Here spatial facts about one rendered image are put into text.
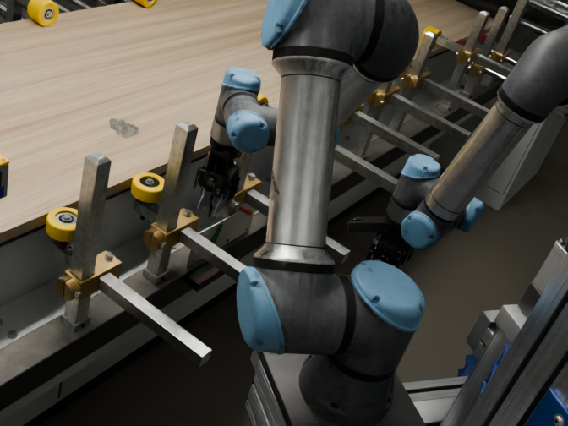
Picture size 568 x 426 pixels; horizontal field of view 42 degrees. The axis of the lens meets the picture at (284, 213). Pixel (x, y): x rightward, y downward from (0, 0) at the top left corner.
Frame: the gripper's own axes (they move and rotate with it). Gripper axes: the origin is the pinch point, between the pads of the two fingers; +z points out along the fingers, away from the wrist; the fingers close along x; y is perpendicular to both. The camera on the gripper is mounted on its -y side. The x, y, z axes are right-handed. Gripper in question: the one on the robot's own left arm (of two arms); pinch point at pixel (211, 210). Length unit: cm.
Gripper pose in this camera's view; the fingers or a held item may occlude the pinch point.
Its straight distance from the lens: 167.0
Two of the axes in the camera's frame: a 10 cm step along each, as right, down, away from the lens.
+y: -2.6, 4.9, -8.3
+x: 9.3, 3.6, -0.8
